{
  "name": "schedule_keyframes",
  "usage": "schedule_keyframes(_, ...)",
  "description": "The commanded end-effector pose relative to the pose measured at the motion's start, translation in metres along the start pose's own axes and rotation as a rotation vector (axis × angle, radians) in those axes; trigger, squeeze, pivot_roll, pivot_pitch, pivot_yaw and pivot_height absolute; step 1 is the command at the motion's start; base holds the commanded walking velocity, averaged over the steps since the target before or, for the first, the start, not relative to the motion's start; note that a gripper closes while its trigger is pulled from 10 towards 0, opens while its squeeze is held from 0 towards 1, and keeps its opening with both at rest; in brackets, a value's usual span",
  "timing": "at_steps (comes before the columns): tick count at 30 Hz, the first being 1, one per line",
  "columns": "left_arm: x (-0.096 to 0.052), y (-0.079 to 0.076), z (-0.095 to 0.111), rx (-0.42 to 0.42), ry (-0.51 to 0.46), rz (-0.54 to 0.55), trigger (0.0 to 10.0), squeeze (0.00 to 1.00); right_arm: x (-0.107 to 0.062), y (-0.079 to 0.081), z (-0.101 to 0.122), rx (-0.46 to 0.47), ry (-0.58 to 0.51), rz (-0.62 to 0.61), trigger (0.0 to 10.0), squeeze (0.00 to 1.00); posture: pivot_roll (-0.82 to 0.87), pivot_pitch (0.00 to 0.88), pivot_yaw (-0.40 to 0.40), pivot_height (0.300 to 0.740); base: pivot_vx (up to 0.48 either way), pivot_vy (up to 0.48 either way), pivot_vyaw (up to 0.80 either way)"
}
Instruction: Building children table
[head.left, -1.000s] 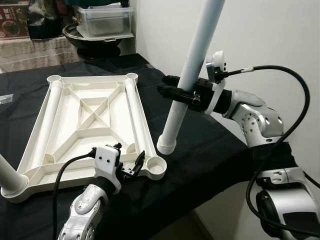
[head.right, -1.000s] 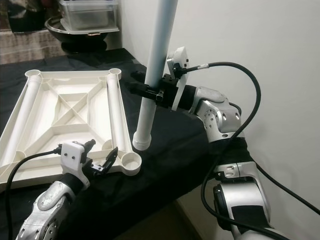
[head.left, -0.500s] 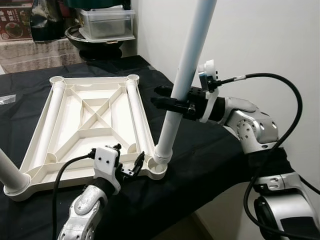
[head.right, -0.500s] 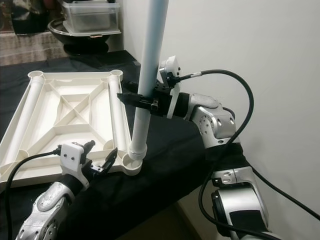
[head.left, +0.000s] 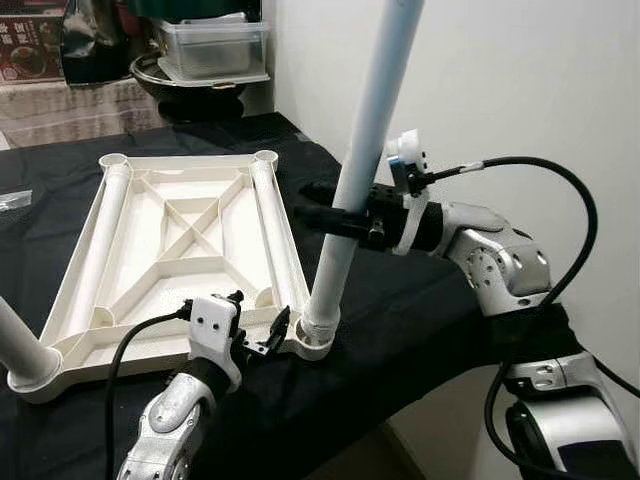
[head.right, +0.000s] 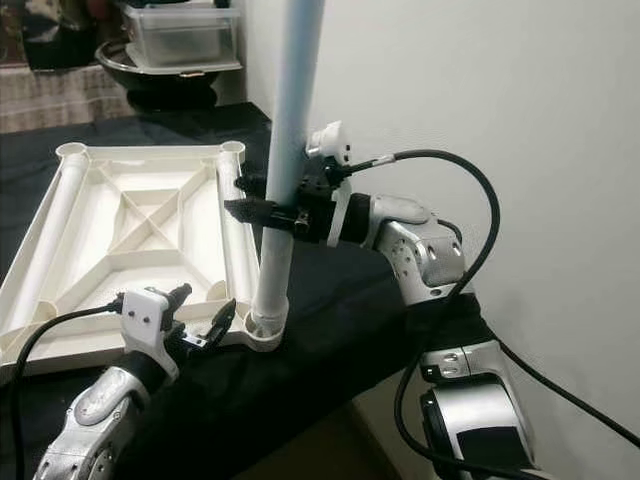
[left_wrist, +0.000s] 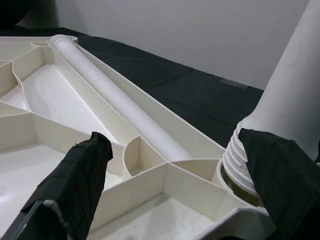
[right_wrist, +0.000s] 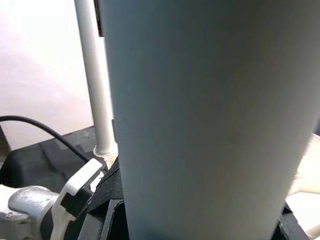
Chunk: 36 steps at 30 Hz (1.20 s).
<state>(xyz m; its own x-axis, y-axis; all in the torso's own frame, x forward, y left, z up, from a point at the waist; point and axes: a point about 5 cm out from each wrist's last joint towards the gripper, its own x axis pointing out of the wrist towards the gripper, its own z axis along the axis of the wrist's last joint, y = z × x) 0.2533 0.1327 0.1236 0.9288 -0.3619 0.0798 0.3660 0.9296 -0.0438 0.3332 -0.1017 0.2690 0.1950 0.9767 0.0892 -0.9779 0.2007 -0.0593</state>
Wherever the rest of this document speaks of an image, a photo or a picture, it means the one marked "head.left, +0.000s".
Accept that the white plastic table leg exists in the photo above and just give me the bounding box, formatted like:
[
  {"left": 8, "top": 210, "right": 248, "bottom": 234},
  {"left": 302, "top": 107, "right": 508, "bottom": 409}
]
[
  {"left": 62, "top": 160, "right": 133, "bottom": 331},
  {"left": 298, "top": 0, "right": 427, "bottom": 349},
  {"left": 0, "top": 295, "right": 63, "bottom": 393},
  {"left": 250, "top": 152, "right": 306, "bottom": 313}
]

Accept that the white plastic table top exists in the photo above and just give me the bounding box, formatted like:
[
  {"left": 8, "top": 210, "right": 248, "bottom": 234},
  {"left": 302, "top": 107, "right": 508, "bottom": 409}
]
[{"left": 8, "top": 150, "right": 336, "bottom": 404}]

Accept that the black tablecloth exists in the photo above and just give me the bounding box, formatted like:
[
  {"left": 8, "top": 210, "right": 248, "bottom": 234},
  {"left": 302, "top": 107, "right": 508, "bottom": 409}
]
[{"left": 0, "top": 112, "right": 521, "bottom": 480}]

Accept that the clear lidded plastic container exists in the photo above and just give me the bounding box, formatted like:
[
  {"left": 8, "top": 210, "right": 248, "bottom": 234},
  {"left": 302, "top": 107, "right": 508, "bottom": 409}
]
[{"left": 155, "top": 18, "right": 271, "bottom": 83}]

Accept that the dark green round lid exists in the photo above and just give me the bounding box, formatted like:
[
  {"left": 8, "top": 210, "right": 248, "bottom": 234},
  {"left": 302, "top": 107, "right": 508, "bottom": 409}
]
[{"left": 120, "top": 0, "right": 263, "bottom": 23}]

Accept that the clear plastic bag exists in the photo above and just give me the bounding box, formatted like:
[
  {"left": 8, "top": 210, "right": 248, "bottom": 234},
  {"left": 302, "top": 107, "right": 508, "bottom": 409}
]
[{"left": 0, "top": 190, "right": 33, "bottom": 213}]

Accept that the beige patterned cloth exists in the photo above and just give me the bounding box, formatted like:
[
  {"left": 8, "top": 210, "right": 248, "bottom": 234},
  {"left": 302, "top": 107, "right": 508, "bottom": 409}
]
[{"left": 0, "top": 78, "right": 161, "bottom": 149}]

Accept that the shiny black plastic bag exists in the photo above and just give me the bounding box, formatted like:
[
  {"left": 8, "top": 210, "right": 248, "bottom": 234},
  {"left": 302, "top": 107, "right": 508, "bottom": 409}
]
[{"left": 60, "top": 0, "right": 131, "bottom": 86}]

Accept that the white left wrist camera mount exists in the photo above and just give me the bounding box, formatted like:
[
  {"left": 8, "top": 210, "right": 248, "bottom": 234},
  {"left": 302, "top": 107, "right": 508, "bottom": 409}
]
[{"left": 187, "top": 294, "right": 243, "bottom": 366}]

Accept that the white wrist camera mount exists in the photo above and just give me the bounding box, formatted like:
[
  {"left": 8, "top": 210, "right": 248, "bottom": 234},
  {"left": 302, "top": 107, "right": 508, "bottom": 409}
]
[
  {"left": 187, "top": 294, "right": 243, "bottom": 366},
  {"left": 385, "top": 130, "right": 431, "bottom": 256}
]

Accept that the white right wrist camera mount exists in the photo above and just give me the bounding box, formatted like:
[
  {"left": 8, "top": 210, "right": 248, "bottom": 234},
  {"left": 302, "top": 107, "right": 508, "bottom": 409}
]
[{"left": 385, "top": 130, "right": 431, "bottom": 256}]

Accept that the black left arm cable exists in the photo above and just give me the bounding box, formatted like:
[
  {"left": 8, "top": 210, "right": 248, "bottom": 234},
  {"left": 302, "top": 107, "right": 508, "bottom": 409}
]
[{"left": 103, "top": 305, "right": 196, "bottom": 480}]

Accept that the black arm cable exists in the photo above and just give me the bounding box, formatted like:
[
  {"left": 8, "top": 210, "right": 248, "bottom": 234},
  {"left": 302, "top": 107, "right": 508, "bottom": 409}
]
[
  {"left": 415, "top": 155, "right": 640, "bottom": 480},
  {"left": 103, "top": 305, "right": 196, "bottom": 480}
]

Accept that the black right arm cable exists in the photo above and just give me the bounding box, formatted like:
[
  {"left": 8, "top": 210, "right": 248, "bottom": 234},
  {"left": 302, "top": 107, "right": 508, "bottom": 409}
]
[{"left": 415, "top": 155, "right": 640, "bottom": 480}]

